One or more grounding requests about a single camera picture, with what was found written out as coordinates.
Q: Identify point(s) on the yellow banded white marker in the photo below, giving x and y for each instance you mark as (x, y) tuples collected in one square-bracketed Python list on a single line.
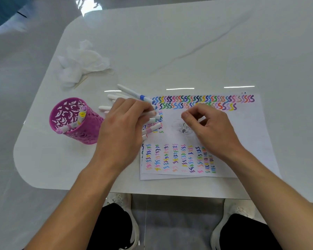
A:
[(81, 115)]

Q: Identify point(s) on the lilac banded white marker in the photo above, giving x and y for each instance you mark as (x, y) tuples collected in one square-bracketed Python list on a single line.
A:
[(65, 128)]

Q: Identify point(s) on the pink perforated pen holder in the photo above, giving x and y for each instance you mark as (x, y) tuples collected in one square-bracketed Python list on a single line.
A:
[(88, 130)]

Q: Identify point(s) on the blue curtain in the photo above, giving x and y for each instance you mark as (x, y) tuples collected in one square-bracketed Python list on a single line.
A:
[(2, 10)]

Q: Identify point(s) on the person's right white shoe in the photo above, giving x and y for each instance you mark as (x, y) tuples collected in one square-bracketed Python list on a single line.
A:
[(234, 208)]

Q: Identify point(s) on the crumpled white tissue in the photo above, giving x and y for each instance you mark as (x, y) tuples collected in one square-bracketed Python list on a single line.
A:
[(80, 62)]

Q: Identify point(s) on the person's left forearm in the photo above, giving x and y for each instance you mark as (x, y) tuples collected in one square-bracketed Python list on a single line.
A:
[(75, 210)]

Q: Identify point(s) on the person's right hand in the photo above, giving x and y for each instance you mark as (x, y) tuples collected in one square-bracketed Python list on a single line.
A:
[(216, 132)]

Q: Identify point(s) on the person's left hand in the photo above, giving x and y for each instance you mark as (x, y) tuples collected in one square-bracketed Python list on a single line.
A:
[(120, 140)]

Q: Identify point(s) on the black trousers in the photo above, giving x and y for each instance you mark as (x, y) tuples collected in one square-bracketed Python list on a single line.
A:
[(245, 236)]

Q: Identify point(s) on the bunch of white markers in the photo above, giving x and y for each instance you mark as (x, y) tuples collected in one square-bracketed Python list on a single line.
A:
[(130, 92)]

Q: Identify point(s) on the purple banded white marker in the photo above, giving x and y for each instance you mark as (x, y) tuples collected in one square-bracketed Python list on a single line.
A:
[(83, 108)]

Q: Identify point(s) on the person's right forearm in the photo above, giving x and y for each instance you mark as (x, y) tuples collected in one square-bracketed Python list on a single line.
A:
[(276, 200)]

